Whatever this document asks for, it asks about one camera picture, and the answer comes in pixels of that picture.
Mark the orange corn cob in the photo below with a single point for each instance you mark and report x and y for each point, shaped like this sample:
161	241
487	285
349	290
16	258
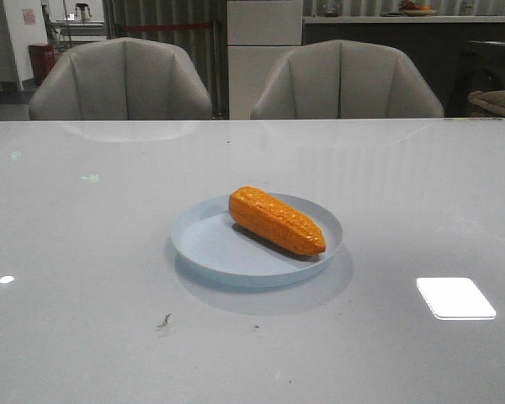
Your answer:
274	220

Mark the light blue round plate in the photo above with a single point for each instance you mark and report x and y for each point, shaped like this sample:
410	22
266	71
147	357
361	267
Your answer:
214	246

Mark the right beige upholstered chair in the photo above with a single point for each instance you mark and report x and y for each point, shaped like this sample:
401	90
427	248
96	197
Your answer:
344	79

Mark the beige upholstered chair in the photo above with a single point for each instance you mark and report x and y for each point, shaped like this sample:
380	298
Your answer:
344	79
122	79

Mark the white cabinet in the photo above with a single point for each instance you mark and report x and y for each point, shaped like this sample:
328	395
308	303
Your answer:
258	33

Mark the left beige upholstered chair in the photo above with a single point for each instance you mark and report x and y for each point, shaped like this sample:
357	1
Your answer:
122	79

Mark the red barrier belt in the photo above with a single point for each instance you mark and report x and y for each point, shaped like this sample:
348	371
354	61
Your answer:
165	27

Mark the dark counter with white top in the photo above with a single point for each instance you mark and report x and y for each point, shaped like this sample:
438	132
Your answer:
433	43

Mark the fruit bowl on counter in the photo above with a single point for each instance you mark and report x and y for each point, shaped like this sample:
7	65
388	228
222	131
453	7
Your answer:
414	9

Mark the red trash bin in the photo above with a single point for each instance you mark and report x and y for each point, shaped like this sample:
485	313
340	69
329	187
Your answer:
43	57

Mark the beige cushion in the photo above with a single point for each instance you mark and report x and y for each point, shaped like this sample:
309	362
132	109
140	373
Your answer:
487	104

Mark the pink wall notice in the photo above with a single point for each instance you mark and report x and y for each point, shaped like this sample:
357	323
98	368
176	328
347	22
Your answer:
29	16

